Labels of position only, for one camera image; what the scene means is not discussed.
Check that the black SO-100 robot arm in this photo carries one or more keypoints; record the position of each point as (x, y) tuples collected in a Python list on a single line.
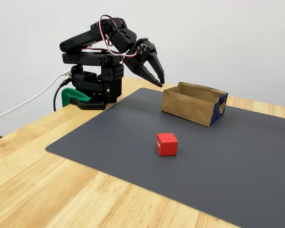
[(80, 39)]

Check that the green table clamp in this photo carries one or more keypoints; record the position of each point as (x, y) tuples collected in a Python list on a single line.
[(66, 95)]

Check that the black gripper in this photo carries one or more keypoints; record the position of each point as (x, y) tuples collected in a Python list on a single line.
[(136, 62)]

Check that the brown paper box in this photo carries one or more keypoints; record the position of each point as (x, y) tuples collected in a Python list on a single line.
[(187, 109)]

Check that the red cube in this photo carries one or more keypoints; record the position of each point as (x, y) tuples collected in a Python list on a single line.
[(167, 148)]

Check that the dark grey table mat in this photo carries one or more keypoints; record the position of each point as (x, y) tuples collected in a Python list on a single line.
[(133, 123)]

